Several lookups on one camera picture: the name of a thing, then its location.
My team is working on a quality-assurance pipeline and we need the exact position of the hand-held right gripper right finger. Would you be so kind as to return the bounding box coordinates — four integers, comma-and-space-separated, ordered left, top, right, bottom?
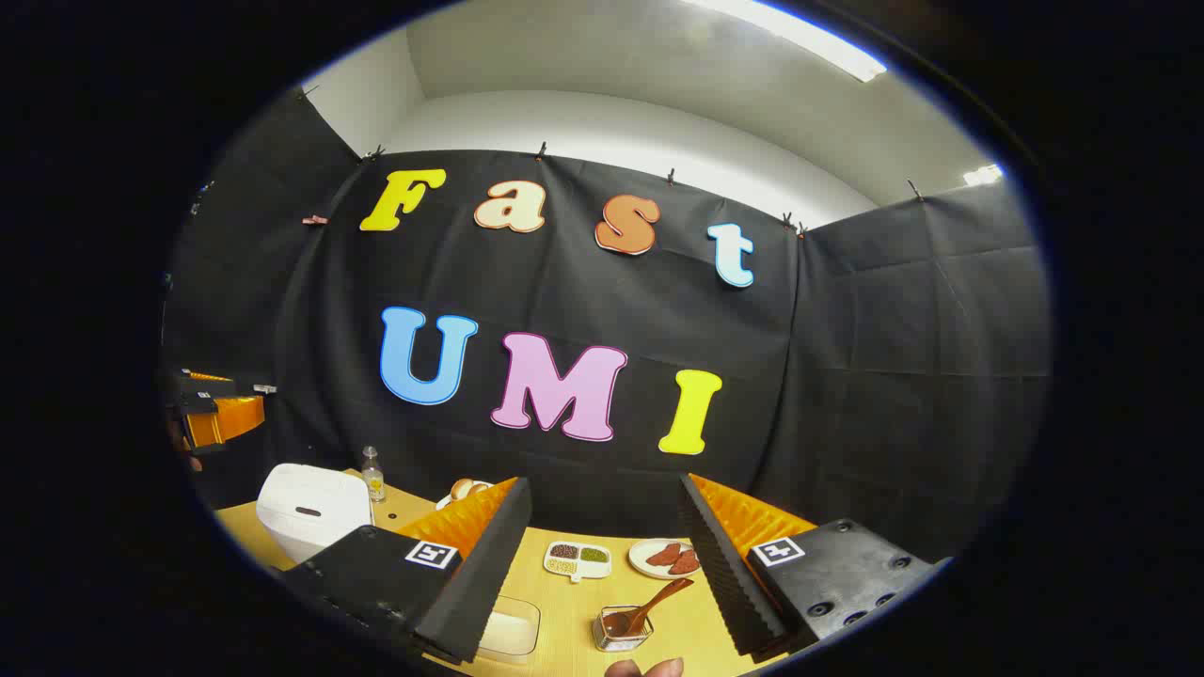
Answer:
679, 473, 951, 664

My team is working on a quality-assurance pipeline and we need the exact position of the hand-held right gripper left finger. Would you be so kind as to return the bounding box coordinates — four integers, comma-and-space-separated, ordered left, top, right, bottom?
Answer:
280, 477, 533, 667

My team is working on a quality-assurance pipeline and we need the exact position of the brown wooden spoon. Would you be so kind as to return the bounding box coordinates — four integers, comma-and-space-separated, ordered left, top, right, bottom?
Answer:
602, 577, 694, 640

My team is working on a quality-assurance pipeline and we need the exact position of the white rice cooker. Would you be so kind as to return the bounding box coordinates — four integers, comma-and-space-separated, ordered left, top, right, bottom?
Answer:
256, 463, 374, 565

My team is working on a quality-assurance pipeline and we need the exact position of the clear plastic container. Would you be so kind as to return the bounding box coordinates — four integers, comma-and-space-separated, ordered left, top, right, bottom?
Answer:
475, 595, 542, 659

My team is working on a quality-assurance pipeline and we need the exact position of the white round plate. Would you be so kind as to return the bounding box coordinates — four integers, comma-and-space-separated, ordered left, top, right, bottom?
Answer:
627, 537, 702, 579

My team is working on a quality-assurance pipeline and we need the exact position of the white toaster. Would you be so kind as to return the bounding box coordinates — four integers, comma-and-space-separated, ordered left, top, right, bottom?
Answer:
435, 480, 495, 513

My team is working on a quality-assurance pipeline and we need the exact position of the white divided dish with beans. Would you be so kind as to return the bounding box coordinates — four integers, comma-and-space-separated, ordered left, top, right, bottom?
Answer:
544, 540, 612, 584

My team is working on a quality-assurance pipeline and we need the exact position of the black backdrop cloth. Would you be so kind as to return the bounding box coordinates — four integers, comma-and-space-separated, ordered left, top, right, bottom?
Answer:
160, 85, 1053, 565

